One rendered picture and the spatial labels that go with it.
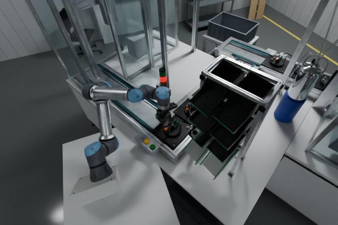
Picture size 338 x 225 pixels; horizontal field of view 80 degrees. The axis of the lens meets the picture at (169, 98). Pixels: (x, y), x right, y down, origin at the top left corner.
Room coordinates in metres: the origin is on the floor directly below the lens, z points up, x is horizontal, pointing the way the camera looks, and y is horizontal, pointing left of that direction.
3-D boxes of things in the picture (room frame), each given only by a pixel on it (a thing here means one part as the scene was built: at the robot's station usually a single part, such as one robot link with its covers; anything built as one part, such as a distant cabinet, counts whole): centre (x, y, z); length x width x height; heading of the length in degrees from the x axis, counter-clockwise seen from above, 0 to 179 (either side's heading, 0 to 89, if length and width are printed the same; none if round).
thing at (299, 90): (1.05, -1.01, 1.32); 0.14 x 0.14 x 0.38
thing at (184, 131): (0.90, -0.02, 0.96); 0.24 x 0.24 x 0.02; 45
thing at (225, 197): (1.22, -0.33, 0.84); 1.50 x 1.41 x 0.03; 45
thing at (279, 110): (1.05, -1.01, 0.99); 0.16 x 0.16 x 0.27
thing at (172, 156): (0.98, 0.29, 0.91); 0.89 x 0.06 x 0.11; 45
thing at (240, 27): (2.79, -1.02, 0.73); 0.62 x 0.42 x 0.23; 45
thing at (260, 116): (0.73, -0.36, 1.26); 0.36 x 0.21 x 0.80; 45
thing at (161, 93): (0.85, 0.04, 1.43); 0.09 x 0.08 x 0.11; 61
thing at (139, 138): (0.81, 0.19, 0.93); 0.21 x 0.07 x 0.06; 45
